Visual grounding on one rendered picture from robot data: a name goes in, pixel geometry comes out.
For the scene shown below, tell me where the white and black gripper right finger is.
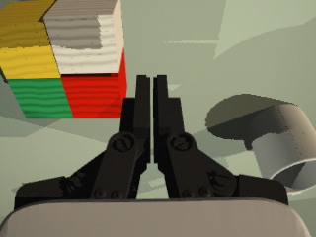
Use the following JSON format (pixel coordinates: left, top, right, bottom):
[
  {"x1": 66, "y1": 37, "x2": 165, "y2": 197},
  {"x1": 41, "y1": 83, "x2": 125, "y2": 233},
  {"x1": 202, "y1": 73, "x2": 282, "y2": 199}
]
[{"x1": 153, "y1": 75, "x2": 288, "y2": 205}]

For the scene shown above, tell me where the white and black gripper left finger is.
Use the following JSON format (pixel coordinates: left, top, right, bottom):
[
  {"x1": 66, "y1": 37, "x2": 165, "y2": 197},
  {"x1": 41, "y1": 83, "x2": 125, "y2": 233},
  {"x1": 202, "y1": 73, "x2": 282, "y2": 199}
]
[{"x1": 14, "y1": 75, "x2": 151, "y2": 210}]

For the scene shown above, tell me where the red cube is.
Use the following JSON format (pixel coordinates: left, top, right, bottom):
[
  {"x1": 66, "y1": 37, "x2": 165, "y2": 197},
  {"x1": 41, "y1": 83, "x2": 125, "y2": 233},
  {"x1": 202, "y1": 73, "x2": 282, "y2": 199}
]
[{"x1": 61, "y1": 51, "x2": 127, "y2": 119}]

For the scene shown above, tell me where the grey striped cube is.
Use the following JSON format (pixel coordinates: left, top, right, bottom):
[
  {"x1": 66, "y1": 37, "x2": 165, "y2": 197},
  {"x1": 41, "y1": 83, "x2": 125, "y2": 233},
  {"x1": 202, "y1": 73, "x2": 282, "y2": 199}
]
[{"x1": 43, "y1": 0, "x2": 124, "y2": 74}]

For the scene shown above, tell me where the grey mug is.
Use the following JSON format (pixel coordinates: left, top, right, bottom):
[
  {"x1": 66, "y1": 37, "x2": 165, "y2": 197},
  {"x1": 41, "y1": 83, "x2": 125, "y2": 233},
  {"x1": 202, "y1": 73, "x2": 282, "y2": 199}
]
[{"x1": 247, "y1": 104, "x2": 316, "y2": 196}]

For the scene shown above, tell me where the green cube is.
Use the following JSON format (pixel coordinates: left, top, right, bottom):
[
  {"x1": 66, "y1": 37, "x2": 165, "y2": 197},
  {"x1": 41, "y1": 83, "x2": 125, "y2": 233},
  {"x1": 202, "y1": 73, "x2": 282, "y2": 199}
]
[{"x1": 7, "y1": 77, "x2": 74, "y2": 119}]

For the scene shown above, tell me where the yellow cube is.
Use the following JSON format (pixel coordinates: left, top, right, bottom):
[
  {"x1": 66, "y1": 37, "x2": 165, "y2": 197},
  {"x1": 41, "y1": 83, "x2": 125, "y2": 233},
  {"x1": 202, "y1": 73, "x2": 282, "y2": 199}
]
[{"x1": 0, "y1": 0, "x2": 61, "y2": 79}]

